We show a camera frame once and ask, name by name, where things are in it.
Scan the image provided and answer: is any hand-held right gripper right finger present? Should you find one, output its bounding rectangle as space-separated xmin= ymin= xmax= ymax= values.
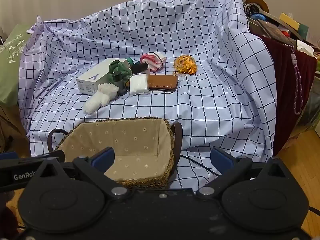
xmin=196 ymin=147 xmax=292 ymax=200

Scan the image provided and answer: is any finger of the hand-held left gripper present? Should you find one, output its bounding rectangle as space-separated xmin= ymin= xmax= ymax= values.
xmin=0 ymin=164 xmax=45 ymax=193
xmin=0 ymin=151 xmax=61 ymax=166

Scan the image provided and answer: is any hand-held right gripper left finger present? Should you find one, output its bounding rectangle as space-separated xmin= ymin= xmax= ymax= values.
xmin=37 ymin=147 xmax=132 ymax=200

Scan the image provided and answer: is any woven basket with fabric lining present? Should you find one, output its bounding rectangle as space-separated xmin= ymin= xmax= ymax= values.
xmin=47 ymin=117 xmax=183 ymax=189

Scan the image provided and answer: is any white fluffy plush toy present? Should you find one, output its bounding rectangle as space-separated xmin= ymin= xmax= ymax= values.
xmin=83 ymin=83 xmax=120 ymax=114

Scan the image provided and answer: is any grey-green cosmetic bottle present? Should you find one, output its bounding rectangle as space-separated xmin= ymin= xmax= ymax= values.
xmin=112 ymin=71 xmax=128 ymax=96

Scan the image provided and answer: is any white tissue pack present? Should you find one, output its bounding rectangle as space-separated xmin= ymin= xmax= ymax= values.
xmin=129 ymin=74 xmax=150 ymax=97

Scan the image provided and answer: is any black and yellow pompom toy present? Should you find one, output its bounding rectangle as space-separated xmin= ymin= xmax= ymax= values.
xmin=125 ymin=57 xmax=150 ymax=75

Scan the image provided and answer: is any white and pink towel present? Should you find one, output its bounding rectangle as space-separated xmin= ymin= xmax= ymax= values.
xmin=140 ymin=51 xmax=167 ymax=72

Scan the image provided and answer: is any white checked bed sheet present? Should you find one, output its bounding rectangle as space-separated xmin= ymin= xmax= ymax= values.
xmin=19 ymin=0 xmax=278 ymax=189

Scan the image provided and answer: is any white cardboard box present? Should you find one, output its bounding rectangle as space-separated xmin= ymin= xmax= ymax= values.
xmin=76 ymin=57 xmax=128 ymax=95

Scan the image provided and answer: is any green pillow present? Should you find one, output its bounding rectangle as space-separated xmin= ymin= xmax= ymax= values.
xmin=0 ymin=24 xmax=38 ymax=105

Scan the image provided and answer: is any brown leather case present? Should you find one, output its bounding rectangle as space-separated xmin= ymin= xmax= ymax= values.
xmin=147 ymin=74 xmax=179 ymax=92

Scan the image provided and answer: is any dark red velvet cloth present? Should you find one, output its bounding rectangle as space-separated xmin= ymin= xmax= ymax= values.
xmin=259 ymin=36 xmax=318 ymax=155

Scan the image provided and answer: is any dark hardcover book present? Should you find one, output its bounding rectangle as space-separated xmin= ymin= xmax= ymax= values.
xmin=257 ymin=19 xmax=296 ymax=46

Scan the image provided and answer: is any green card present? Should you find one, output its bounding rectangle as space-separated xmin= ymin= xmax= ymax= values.
xmin=297 ymin=24 xmax=310 ymax=40

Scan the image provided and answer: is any yellow box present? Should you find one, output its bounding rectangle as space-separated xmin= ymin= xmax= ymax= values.
xmin=279 ymin=12 xmax=300 ymax=31

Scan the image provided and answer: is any black cable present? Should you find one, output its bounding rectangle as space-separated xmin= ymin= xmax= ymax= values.
xmin=179 ymin=154 xmax=221 ymax=178

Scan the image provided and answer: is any green plush keychain toy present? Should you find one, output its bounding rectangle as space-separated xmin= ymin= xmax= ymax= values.
xmin=109 ymin=60 xmax=133 ymax=80

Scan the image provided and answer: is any purple beaded strap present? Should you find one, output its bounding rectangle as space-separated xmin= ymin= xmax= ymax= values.
xmin=291 ymin=47 xmax=304 ymax=115

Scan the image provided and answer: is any curved wooden frame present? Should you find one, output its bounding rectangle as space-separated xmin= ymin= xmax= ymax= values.
xmin=246 ymin=0 xmax=270 ymax=13

